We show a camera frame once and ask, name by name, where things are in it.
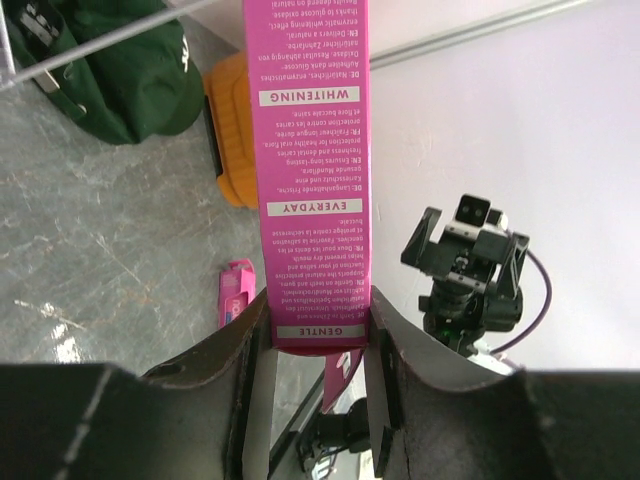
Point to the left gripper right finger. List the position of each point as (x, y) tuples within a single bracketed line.
[(433, 414)]

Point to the orange plastic basket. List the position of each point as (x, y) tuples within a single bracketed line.
[(228, 114)]

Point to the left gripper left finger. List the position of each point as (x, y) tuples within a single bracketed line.
[(204, 414)]

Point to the dark green baseball cap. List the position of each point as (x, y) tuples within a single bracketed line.
[(142, 86)]

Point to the pink toothpaste box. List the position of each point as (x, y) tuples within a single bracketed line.
[(309, 82), (237, 289)]

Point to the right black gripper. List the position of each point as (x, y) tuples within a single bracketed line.
[(475, 267)]

